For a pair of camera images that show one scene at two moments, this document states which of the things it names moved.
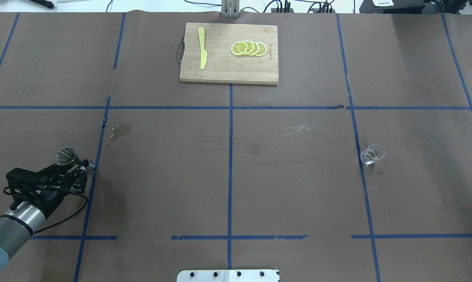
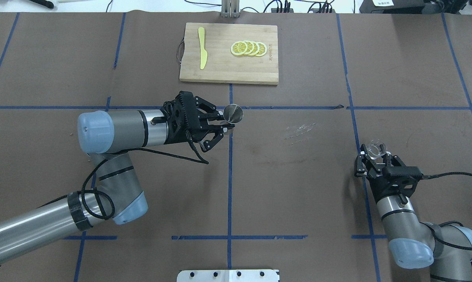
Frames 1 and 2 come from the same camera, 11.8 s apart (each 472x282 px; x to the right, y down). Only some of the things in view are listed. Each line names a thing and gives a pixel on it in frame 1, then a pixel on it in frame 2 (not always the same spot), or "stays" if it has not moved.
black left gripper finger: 67,170 to 206,109
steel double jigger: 66,155 to 233,113
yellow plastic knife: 204,56 stays
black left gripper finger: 79,185 to 206,145
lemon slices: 249,47 stays
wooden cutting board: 221,65 stays
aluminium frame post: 230,8 stays
